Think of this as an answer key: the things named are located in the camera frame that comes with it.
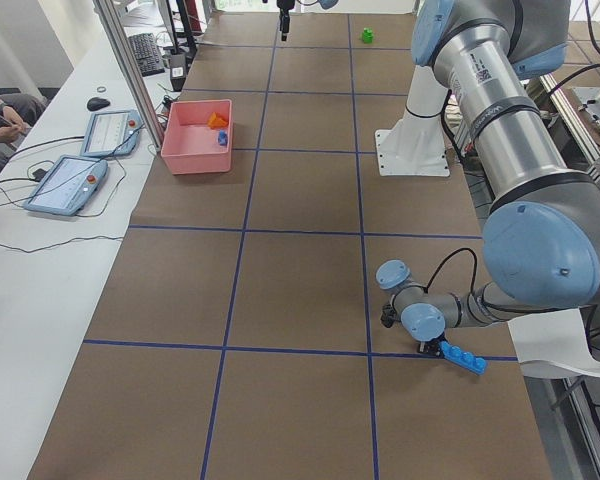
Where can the teach pendant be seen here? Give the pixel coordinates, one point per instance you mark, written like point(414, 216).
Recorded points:
point(111, 133)
point(67, 186)

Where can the pink plastic box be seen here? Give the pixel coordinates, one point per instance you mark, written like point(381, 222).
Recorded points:
point(190, 146)

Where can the black keyboard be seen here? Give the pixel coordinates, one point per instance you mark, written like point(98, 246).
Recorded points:
point(146, 53)

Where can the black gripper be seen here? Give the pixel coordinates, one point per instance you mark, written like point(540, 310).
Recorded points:
point(429, 348)
point(283, 21)

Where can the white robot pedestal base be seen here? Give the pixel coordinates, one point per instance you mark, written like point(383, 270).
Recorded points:
point(415, 145)

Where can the orange block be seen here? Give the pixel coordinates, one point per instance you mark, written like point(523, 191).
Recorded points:
point(217, 121)

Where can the small blue block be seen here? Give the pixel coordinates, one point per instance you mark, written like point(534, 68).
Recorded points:
point(223, 138)

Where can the aluminium frame post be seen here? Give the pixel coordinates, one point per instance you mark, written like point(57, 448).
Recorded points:
point(123, 53)

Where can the lower teach pendant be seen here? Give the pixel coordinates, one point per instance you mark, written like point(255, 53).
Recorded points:
point(67, 186)

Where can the upper teach pendant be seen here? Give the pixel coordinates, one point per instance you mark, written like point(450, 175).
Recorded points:
point(111, 133)

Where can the seated person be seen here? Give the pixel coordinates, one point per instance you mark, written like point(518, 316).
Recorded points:
point(18, 113)

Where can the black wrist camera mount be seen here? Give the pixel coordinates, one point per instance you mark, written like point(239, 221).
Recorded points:
point(388, 315)

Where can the black computer mouse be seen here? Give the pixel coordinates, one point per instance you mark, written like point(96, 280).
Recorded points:
point(97, 103)

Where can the green block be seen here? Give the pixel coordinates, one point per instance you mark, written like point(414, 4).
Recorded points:
point(367, 36)

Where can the long blue block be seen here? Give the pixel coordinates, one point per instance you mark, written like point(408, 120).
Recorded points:
point(462, 358)

